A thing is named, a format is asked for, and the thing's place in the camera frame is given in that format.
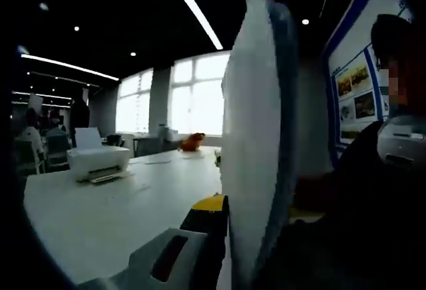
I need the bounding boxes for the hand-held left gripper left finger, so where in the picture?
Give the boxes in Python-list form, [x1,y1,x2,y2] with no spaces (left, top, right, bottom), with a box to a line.
[78,194,231,290]

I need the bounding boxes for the narrow window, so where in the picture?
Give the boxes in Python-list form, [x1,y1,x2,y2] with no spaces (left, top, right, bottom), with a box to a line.
[115,68,154,135]

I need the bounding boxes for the person in dark clothing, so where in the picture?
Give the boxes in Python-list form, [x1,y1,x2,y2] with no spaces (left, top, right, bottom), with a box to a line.
[266,120,426,290]

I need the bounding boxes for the white table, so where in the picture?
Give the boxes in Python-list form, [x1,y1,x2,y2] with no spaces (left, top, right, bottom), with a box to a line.
[23,146,231,286]

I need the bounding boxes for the stack of white printing papers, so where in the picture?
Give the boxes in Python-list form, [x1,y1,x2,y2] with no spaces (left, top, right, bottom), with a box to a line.
[220,0,300,290]

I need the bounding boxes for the person's head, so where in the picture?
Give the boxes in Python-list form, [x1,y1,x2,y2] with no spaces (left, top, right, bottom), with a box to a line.
[370,13,426,104]

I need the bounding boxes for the white office chair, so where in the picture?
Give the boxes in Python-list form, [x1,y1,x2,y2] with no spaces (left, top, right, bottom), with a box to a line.
[15,136,46,176]
[46,130,72,172]

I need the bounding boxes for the white neck-worn device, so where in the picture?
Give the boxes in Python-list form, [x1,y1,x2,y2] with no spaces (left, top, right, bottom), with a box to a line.
[377,115,426,172]

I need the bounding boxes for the grey office chair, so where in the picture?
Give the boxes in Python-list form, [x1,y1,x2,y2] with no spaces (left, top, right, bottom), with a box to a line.
[132,136,168,158]

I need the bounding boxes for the white printer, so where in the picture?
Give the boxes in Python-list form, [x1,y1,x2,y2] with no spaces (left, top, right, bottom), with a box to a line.
[66,127,132,185]

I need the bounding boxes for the orange plush toy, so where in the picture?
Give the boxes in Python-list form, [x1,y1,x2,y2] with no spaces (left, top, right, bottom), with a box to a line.
[178,132,207,153]

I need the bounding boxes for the large window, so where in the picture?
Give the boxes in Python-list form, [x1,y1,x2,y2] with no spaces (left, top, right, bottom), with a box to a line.
[169,52,231,136]

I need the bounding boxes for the blue white wall poster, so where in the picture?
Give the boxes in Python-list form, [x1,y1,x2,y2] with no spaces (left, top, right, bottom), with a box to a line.
[321,0,417,153]

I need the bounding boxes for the linear ceiling light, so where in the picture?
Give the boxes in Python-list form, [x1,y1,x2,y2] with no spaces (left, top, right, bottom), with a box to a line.
[20,53,120,81]
[160,0,224,51]

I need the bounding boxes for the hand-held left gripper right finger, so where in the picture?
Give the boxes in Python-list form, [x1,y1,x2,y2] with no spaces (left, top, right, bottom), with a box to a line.
[282,206,367,290]

